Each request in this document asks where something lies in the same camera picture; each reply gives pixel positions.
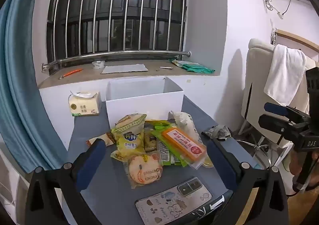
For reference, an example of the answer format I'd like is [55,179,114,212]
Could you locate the stone window sill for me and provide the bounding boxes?
[37,59,222,89]

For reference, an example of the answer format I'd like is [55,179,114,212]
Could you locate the small brown snack packet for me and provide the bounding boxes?
[86,132,116,147]

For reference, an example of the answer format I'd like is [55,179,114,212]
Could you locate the white towel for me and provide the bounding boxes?
[264,44,307,106]

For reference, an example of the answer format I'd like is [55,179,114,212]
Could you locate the white storage box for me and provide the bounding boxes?
[105,77,184,129]

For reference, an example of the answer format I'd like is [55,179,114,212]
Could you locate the yellow tissue pack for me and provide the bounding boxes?
[68,90,101,117]

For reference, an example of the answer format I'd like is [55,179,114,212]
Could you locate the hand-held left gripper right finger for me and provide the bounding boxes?
[206,138,289,225]

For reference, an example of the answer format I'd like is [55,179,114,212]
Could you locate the white coiled wall cable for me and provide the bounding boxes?
[263,0,285,20]

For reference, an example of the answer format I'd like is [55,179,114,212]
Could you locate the white office chair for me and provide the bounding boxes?
[237,38,319,163]

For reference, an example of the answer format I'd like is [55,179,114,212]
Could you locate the orange snack in clear wrapper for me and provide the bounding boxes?
[159,125,207,169]

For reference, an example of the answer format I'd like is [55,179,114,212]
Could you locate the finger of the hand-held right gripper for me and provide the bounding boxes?
[258,114,309,145]
[264,102,311,126]

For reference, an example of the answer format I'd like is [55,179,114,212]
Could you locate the grey cardboard sheet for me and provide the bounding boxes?
[100,64,149,74]

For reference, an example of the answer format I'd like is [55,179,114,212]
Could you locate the smartphone with cartoon case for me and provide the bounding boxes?
[135,176,213,225]

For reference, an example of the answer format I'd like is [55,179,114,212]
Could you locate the green packets on sill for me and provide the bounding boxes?
[169,58,215,74]

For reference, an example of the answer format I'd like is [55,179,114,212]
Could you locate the steel window guard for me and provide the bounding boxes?
[41,0,196,72]

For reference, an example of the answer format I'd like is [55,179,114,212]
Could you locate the long white snack packet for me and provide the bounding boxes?
[169,111,205,146]

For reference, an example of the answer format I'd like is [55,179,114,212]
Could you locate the yellow-green bread packet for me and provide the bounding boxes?
[111,113,147,158]

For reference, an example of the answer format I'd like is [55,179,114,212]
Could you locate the round rice cracker packet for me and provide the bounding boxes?
[123,154,163,189]

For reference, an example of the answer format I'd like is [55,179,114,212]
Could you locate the wooden board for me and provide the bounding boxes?
[275,29,319,53]

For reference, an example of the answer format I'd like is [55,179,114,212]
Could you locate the person's right hand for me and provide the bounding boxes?
[289,151,303,178]

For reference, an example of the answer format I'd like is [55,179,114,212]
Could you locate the dark crumpled wrapper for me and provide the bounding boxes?
[201,124,231,141]

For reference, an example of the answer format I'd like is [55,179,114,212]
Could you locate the blue curtain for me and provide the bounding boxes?
[0,0,60,171]

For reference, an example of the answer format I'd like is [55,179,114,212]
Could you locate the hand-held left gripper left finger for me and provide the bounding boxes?
[24,138,106,225]

